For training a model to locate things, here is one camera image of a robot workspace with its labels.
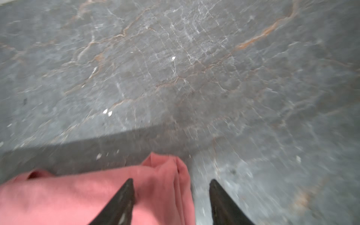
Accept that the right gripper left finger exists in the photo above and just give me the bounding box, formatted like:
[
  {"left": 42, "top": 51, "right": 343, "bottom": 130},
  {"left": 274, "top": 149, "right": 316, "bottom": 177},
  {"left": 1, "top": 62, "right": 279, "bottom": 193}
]
[{"left": 89, "top": 178, "right": 135, "bottom": 225}]

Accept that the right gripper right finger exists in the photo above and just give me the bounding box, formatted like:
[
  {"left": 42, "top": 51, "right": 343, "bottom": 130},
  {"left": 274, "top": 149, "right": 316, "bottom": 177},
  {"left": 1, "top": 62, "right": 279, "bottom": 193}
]
[{"left": 209, "top": 179, "right": 254, "bottom": 225}]

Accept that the pink t shirt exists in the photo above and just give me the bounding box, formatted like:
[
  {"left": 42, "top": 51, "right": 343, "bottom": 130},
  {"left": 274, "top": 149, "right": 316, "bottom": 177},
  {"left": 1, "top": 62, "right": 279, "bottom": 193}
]
[{"left": 1, "top": 153, "right": 196, "bottom": 225}]

